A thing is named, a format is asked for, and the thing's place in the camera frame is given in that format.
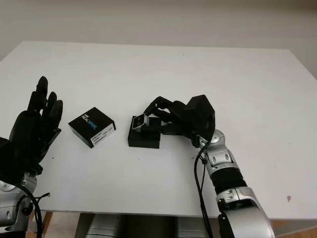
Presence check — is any black camera box base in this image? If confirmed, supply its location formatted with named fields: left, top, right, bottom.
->
left=128, top=115, right=162, bottom=149

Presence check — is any small silver depth camera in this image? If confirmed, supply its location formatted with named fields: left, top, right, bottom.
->
left=131, top=114, right=152, bottom=129

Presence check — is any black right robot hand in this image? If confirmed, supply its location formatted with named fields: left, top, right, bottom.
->
left=143, top=96, right=196, bottom=147

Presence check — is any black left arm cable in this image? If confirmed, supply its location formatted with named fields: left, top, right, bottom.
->
left=14, top=183, right=50, bottom=238

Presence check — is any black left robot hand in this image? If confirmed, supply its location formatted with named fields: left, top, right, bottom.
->
left=9, top=76, right=64, bottom=174

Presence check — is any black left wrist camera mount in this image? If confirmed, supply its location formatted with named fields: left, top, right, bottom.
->
left=0, top=137, right=17, bottom=179

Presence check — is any silver and black robot torso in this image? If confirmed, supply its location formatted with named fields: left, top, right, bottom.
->
left=86, top=214, right=211, bottom=238

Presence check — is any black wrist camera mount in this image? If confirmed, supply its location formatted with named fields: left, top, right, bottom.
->
left=184, top=94, right=216, bottom=144
left=0, top=137, right=17, bottom=179

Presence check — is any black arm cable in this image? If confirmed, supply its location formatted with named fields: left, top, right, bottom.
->
left=194, top=141, right=215, bottom=238
left=14, top=183, right=50, bottom=238

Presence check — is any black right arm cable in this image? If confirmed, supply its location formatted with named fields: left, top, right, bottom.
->
left=194, top=141, right=215, bottom=238

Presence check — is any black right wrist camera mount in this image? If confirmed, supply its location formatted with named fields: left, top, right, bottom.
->
left=184, top=94, right=216, bottom=144

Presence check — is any black RealSense box lid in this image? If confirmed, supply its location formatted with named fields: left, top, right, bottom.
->
left=68, top=106, right=117, bottom=149

